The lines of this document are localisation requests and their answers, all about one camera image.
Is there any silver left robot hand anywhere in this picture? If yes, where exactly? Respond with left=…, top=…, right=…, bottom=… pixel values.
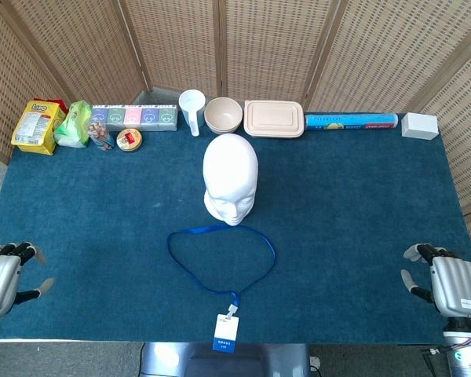
left=0, top=241, right=56, bottom=319

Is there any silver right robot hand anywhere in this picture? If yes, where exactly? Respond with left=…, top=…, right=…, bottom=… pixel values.
left=400, top=243, right=471, bottom=318

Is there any blue lanyard with badge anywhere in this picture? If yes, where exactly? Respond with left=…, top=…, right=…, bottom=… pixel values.
left=166, top=224, right=276, bottom=353

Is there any blue felt table mat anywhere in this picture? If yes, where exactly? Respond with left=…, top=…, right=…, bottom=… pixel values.
left=0, top=121, right=471, bottom=346

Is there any white cardboard box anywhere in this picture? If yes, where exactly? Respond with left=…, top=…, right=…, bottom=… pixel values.
left=400, top=112, right=440, bottom=141

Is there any yellow snack bag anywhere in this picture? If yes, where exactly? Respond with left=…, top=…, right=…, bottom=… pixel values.
left=10, top=97, right=68, bottom=156

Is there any green snack bag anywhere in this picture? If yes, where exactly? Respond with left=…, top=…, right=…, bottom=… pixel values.
left=53, top=100, right=93, bottom=149

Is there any clear jar with sticks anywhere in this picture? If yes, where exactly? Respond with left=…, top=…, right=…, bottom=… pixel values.
left=86, top=119, right=115, bottom=152

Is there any blue food wrap roll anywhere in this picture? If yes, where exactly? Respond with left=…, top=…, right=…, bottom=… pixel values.
left=305, top=112, right=400, bottom=132

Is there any round yellow tin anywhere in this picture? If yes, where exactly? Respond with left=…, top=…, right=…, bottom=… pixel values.
left=115, top=128, right=144, bottom=152

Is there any pastel five-colour box pack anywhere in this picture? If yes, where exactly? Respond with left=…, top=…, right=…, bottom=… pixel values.
left=90, top=104, right=179, bottom=133

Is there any grey robot torso base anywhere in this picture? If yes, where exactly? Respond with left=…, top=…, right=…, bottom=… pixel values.
left=139, top=341, right=312, bottom=377

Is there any beige lidded lunch box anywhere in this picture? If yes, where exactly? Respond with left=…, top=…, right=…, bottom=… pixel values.
left=243, top=100, right=305, bottom=139

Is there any white foam mannequin head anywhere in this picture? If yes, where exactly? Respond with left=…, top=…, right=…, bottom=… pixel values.
left=202, top=133, right=259, bottom=227

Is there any white plastic measuring cup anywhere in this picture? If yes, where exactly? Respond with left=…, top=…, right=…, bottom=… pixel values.
left=178, top=89, right=206, bottom=137

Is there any beige bowl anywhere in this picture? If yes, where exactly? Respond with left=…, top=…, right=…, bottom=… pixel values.
left=206, top=122, right=243, bottom=135
left=203, top=97, right=244, bottom=130

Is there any wicker folding screen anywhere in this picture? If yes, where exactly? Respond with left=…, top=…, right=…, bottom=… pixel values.
left=0, top=0, right=471, bottom=294

